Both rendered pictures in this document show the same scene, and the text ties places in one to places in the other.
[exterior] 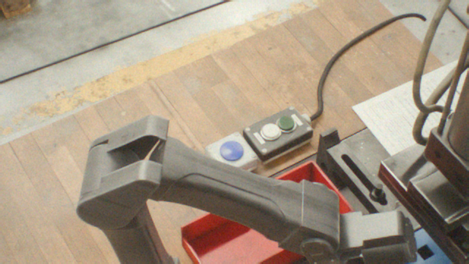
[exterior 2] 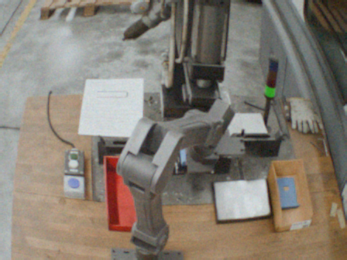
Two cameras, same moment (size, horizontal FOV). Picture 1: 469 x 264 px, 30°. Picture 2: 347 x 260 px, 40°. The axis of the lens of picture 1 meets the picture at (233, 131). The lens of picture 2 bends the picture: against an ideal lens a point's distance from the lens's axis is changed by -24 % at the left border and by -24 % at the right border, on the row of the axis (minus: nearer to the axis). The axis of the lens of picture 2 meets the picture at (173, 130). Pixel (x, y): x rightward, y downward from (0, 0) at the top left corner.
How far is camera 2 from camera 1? 0.92 m
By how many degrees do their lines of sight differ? 45
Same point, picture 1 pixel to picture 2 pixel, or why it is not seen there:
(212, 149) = (67, 189)
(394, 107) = (90, 121)
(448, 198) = (208, 91)
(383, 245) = (225, 116)
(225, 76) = (29, 165)
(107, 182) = (159, 159)
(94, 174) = (145, 166)
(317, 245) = (218, 129)
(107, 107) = (16, 211)
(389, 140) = (105, 131)
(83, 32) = not seen: outside the picture
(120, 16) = not seen: outside the picture
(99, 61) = not seen: outside the picture
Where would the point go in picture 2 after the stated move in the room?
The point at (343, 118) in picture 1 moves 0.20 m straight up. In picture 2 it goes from (80, 140) to (80, 89)
